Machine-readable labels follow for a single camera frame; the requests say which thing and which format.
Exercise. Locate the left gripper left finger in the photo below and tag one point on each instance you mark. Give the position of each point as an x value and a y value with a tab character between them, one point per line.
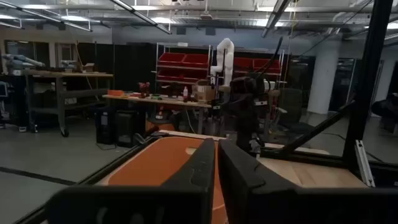
174	199

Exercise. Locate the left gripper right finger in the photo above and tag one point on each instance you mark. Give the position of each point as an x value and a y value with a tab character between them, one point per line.
264	202

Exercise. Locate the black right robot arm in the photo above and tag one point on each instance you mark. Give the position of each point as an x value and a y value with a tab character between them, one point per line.
245	118

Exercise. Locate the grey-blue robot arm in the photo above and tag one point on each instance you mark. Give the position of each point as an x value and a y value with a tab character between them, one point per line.
21	60

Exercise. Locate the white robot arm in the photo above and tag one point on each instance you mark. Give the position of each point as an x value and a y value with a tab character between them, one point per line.
228	62

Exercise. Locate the orange plastic basket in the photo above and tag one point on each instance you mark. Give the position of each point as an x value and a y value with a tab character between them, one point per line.
149	165

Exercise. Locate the black equipment case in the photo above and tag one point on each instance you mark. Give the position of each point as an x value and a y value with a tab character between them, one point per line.
127	127
104	124

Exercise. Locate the long wooden table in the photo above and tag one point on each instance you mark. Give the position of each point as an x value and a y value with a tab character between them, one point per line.
155	101

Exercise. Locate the black office chair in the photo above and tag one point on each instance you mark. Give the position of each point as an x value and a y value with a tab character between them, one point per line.
292	102

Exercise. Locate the small white bottle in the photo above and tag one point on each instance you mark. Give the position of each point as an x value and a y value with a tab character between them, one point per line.
185	93

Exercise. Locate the brown cardboard box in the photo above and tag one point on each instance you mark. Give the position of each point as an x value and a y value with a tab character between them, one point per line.
205	92

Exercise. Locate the small red figure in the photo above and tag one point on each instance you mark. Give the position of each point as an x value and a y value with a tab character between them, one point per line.
144	89

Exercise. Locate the flat orange box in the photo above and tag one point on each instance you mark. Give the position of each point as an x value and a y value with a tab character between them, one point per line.
115	92

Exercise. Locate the white round column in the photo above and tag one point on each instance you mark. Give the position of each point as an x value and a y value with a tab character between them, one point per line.
323	81

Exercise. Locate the metal rack with red bins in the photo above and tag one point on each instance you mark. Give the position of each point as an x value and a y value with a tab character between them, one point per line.
261	63
174	59

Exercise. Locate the grey rolling workbench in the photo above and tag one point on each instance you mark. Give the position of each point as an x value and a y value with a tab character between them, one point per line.
62	93

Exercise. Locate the silver aluminium bracket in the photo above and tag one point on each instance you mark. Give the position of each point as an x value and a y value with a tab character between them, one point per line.
363	165

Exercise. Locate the black aluminium table frame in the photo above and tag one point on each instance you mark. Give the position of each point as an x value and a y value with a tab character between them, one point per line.
367	93

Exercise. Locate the ceiling light rail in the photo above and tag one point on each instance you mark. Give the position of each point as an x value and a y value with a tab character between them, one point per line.
275	15
140	15

